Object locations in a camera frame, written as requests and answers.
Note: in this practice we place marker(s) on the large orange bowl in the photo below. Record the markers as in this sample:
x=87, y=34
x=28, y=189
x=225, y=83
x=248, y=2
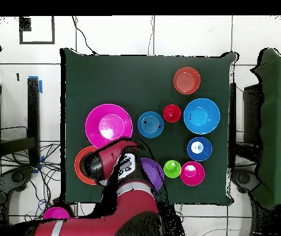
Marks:
x=78, y=169

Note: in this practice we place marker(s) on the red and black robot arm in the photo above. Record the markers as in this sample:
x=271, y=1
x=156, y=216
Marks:
x=120, y=211

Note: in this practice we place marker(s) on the black floor stand base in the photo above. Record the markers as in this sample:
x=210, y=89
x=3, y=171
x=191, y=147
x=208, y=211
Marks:
x=17, y=177
x=243, y=178

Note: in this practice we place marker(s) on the large blue bowl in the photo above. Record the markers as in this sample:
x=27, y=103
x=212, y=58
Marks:
x=201, y=116

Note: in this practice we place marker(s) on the large pink bowl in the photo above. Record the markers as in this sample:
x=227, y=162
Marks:
x=108, y=115

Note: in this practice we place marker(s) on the black metal stand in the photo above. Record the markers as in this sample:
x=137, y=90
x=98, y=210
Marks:
x=33, y=110
x=232, y=110

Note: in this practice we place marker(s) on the dark green tablecloth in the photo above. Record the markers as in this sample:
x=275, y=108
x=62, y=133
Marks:
x=142, y=81

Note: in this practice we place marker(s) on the small dark blue bowl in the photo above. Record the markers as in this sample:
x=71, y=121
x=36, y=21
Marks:
x=191, y=152

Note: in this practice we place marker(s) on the black square floor frame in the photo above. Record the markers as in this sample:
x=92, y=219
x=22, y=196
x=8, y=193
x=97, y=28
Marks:
x=37, y=42

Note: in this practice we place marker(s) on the purple bowl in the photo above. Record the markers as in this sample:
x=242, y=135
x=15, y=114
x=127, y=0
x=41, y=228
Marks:
x=155, y=172

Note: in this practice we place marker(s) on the red cup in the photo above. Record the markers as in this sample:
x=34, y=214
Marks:
x=171, y=113

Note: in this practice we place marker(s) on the small pink-red bowl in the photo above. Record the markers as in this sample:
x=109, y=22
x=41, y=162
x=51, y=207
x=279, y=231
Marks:
x=192, y=178

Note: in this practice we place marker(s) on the small light blue ridged bowl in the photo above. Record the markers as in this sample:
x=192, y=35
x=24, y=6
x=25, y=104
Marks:
x=150, y=124

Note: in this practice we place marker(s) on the small orange ridged bowl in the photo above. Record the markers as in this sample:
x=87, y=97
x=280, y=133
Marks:
x=187, y=80

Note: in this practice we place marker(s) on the small magenta bowl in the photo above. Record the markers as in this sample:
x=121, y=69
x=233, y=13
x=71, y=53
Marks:
x=56, y=213

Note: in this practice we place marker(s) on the green cup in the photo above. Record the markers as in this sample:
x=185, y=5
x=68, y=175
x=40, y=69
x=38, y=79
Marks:
x=172, y=169

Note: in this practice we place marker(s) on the blue tape strip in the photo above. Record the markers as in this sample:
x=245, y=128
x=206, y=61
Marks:
x=40, y=86

